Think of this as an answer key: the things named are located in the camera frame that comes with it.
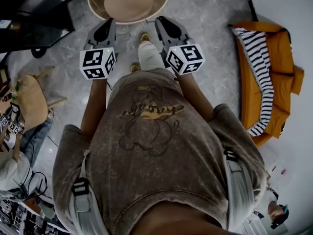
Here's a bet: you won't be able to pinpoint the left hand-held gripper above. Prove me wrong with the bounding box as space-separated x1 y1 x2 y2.
79 18 117 80

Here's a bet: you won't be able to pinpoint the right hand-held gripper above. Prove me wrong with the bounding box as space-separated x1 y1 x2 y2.
155 17 206 76

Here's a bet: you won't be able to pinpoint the person's left forearm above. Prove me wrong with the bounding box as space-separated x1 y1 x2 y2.
80 78 109 142

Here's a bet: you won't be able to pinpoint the person's right forearm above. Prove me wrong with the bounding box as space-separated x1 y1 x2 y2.
176 72 216 122

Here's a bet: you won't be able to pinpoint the person's white trousers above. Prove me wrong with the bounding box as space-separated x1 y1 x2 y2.
137 40 165 71

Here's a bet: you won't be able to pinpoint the round wooden table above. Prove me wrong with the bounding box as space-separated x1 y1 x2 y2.
87 0 170 25

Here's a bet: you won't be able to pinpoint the black glass-door cabinet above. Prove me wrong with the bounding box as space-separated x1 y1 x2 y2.
0 0 89 55

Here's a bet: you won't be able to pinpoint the small wooden side table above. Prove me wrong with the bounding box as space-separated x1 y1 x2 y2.
0 66 68 132

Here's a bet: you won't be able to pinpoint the black and white striped blanket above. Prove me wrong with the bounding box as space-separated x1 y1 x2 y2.
231 27 275 138

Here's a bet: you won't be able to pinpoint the small flower plant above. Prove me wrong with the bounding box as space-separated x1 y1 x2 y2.
11 80 22 99

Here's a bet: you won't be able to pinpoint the orange sofa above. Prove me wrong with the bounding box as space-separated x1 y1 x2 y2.
231 21 305 148

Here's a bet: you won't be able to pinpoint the person's brown printed t-shirt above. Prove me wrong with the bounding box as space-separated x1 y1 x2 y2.
52 67 268 235

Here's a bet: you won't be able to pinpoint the person's neck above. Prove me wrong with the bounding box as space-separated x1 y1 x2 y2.
134 203 246 235

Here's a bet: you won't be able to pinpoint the black cable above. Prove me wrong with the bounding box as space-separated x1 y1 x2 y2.
14 171 48 200

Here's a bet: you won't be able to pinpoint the person's right grey backpack strap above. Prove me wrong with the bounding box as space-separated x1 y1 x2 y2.
223 150 255 233

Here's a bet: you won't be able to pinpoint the person's grey backpack strap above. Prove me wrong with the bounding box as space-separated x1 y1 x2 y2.
223 150 255 233
69 177 109 235

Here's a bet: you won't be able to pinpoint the person's left grey backpack strap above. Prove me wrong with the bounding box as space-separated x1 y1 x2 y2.
69 177 109 235

